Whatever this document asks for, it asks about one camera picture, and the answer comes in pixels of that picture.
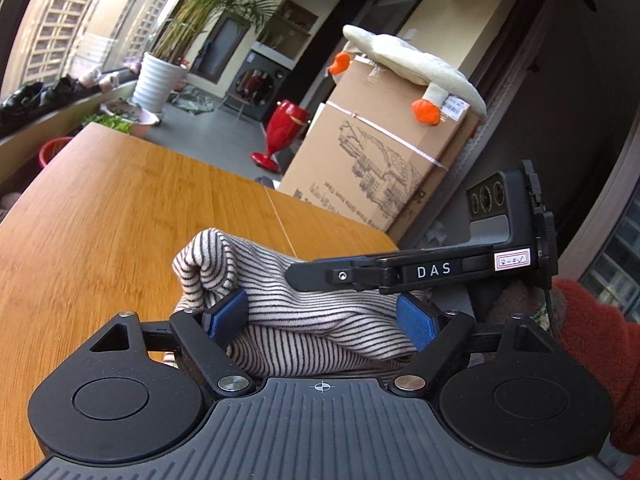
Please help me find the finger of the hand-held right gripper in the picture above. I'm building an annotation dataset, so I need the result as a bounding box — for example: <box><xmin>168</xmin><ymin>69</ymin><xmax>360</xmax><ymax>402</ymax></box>
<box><xmin>286</xmin><ymin>259</ymin><xmax>382</xmax><ymax>295</ymax></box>
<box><xmin>309</xmin><ymin>252</ymin><xmax>402</xmax><ymax>266</ymax></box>

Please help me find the white ribbed plant pot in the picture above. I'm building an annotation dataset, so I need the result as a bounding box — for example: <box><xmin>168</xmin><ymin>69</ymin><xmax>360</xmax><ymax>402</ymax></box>
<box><xmin>131</xmin><ymin>52</ymin><xmax>189</xmax><ymax>114</ymax></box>

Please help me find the pair of light slippers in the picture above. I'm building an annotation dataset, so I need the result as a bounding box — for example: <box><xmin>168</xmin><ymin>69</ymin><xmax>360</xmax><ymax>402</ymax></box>
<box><xmin>77</xmin><ymin>64</ymin><xmax>122</xmax><ymax>93</ymax></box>

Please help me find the white open wall cabinet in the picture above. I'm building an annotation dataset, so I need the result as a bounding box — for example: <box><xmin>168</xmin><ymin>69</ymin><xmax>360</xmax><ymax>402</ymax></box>
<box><xmin>256</xmin><ymin>0</ymin><xmax>320</xmax><ymax>65</ymax></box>

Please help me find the white plush goose toy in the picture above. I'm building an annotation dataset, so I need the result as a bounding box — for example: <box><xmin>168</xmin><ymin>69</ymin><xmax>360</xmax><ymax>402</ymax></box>
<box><xmin>327</xmin><ymin>24</ymin><xmax>488</xmax><ymax>125</ymax></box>

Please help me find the pink basin with greens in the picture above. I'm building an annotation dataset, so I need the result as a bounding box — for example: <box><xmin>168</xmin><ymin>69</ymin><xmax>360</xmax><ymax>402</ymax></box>
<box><xmin>82</xmin><ymin>100</ymin><xmax>162</xmax><ymax>135</ymax></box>

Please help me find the green palm plant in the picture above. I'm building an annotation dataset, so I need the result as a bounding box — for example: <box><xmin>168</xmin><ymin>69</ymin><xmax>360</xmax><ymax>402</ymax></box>
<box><xmin>149</xmin><ymin>0</ymin><xmax>327</xmax><ymax>69</ymax></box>

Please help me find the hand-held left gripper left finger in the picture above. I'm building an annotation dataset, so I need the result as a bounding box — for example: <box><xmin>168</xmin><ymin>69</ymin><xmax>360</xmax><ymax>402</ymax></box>
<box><xmin>88</xmin><ymin>287</ymin><xmax>254</xmax><ymax>397</ymax></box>

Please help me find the dark front-load washing machine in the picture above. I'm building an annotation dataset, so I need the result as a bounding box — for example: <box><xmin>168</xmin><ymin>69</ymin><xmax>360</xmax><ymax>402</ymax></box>
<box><xmin>222</xmin><ymin>49</ymin><xmax>297</xmax><ymax>122</ymax></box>

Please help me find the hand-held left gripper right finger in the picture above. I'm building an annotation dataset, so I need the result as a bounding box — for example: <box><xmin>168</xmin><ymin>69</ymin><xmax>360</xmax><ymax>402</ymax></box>
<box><xmin>392</xmin><ymin>292</ymin><xmax>557</xmax><ymax>397</ymax></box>

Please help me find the black leather shoe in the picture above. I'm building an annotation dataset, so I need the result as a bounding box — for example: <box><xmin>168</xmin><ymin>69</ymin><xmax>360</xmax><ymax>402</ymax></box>
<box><xmin>0</xmin><ymin>82</ymin><xmax>47</xmax><ymax>122</ymax></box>
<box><xmin>42</xmin><ymin>75</ymin><xmax>82</xmax><ymax>105</ymax></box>

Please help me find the red plastic basin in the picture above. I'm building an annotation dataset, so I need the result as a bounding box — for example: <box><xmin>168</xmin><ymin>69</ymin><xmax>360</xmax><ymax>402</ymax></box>
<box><xmin>38</xmin><ymin>135</ymin><xmax>75</xmax><ymax>169</ymax></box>

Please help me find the striped grey white garment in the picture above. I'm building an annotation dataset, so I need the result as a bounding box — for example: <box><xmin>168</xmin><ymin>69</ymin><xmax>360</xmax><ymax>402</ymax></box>
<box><xmin>161</xmin><ymin>228</ymin><xmax>427</xmax><ymax>379</ymax></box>

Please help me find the red goblet-shaped vase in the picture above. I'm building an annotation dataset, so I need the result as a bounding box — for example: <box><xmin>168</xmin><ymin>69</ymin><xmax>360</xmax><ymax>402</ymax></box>
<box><xmin>250</xmin><ymin>99</ymin><xmax>314</xmax><ymax>171</ymax></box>

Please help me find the person's right hand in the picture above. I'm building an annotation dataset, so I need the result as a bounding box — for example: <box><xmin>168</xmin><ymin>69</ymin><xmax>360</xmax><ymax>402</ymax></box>
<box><xmin>487</xmin><ymin>280</ymin><xmax>569</xmax><ymax>334</ymax></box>

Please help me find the green crumpled cloth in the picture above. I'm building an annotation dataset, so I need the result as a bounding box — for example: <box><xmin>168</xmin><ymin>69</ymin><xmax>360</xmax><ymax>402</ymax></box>
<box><xmin>169</xmin><ymin>84</ymin><xmax>217</xmax><ymax>116</ymax></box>

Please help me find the printed cardboard box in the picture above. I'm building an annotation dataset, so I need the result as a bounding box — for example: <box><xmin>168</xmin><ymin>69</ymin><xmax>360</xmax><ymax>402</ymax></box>
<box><xmin>277</xmin><ymin>54</ymin><xmax>482</xmax><ymax>244</ymax></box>

